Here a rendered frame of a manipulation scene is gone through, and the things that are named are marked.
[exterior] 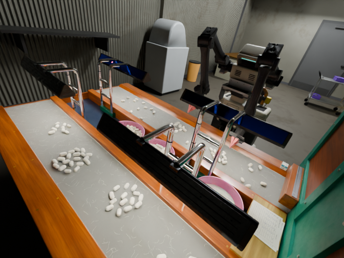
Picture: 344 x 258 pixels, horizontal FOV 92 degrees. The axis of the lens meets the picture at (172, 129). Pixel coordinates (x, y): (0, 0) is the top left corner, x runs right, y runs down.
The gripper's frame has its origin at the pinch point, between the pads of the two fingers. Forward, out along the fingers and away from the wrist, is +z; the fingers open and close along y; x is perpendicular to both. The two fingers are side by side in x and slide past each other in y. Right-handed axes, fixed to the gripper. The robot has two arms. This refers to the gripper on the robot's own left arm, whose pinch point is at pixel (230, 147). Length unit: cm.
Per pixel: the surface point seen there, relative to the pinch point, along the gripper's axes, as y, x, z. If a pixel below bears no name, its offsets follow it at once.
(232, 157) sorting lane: 3.6, 6.5, 4.0
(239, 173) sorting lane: 13.2, -0.4, 12.1
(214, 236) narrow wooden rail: 19, -32, 45
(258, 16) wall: -233, 365, -619
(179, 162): 2, -66, 30
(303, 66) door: -13, 458, -524
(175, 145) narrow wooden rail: -28.3, -11.3, 20.3
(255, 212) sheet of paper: 27.9, -18.0, 26.9
